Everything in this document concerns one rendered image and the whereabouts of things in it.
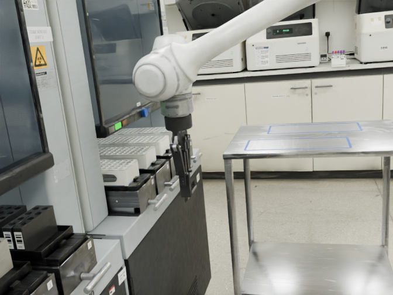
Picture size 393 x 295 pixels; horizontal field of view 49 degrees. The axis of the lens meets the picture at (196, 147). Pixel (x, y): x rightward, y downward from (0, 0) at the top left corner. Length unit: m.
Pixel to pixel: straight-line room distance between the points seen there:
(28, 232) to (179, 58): 0.48
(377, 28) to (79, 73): 2.65
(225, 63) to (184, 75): 2.51
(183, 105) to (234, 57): 2.33
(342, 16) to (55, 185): 3.36
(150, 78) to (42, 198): 0.36
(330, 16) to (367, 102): 0.94
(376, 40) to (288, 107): 0.79
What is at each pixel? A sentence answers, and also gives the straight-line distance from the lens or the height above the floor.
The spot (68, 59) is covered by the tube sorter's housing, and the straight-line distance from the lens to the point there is 1.09.
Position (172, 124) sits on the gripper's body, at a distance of 1.14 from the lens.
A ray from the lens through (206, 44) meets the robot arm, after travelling 0.97.
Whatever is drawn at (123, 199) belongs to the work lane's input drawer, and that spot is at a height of 0.78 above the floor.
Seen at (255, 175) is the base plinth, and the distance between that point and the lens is 3.66.
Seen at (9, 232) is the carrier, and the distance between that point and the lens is 0.92.
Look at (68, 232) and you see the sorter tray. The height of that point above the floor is 0.83.
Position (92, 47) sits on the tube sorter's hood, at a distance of 1.16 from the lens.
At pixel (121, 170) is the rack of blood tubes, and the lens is 1.22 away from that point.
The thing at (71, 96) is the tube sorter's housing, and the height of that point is 1.09.
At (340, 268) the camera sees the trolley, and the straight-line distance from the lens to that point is 1.82.
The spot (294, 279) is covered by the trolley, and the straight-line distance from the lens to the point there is 1.74.
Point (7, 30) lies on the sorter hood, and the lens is 0.90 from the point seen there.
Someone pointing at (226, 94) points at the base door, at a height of 0.74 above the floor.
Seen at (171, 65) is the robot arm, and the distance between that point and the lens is 0.94.
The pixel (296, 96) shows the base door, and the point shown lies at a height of 0.69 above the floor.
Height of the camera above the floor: 1.20
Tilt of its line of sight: 14 degrees down
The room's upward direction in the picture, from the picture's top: 5 degrees counter-clockwise
